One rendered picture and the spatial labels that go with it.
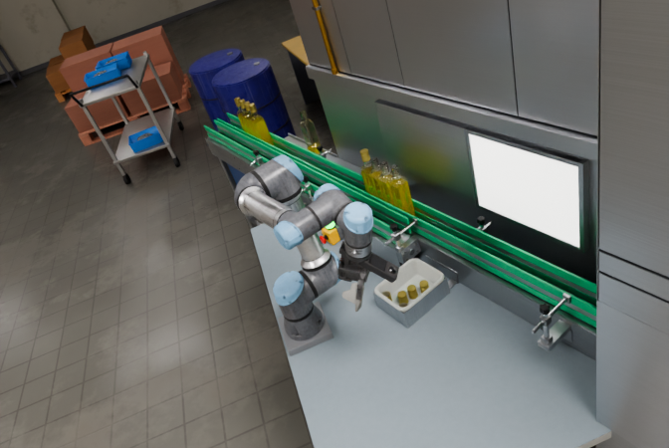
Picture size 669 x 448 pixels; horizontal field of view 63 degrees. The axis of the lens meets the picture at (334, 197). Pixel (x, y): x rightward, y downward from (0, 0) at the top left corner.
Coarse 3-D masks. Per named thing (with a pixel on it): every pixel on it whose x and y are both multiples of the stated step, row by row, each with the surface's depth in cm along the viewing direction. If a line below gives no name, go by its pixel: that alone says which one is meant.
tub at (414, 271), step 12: (408, 264) 207; (420, 264) 206; (408, 276) 209; (420, 276) 210; (432, 276) 203; (384, 288) 203; (396, 288) 207; (432, 288) 194; (384, 300) 196; (396, 300) 203; (408, 300) 202
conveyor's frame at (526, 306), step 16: (208, 144) 343; (224, 160) 334; (240, 160) 308; (304, 192) 260; (384, 240) 216; (384, 256) 221; (416, 256) 221; (432, 256) 209; (448, 256) 200; (464, 272) 197; (480, 272) 189; (480, 288) 194; (496, 288) 186; (512, 288) 179; (512, 304) 183; (528, 304) 176; (528, 320) 181; (560, 320) 166; (576, 320) 163; (576, 336) 165; (592, 336) 159; (592, 352) 163
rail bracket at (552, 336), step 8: (568, 296) 159; (544, 304) 154; (560, 304) 159; (544, 312) 153; (552, 312) 157; (544, 320) 155; (536, 328) 155; (544, 328) 158; (552, 328) 165; (560, 328) 164; (568, 328) 164; (544, 336) 161; (552, 336) 160; (560, 336) 162; (568, 336) 167; (544, 344) 161; (552, 344) 160
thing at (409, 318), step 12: (432, 264) 212; (444, 276) 199; (456, 276) 202; (444, 288) 199; (420, 300) 192; (432, 300) 197; (396, 312) 194; (408, 312) 190; (420, 312) 195; (408, 324) 193
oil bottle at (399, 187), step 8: (392, 176) 212; (400, 176) 210; (392, 184) 211; (400, 184) 209; (392, 192) 214; (400, 192) 211; (408, 192) 214; (400, 200) 213; (408, 200) 215; (400, 208) 216; (408, 208) 217
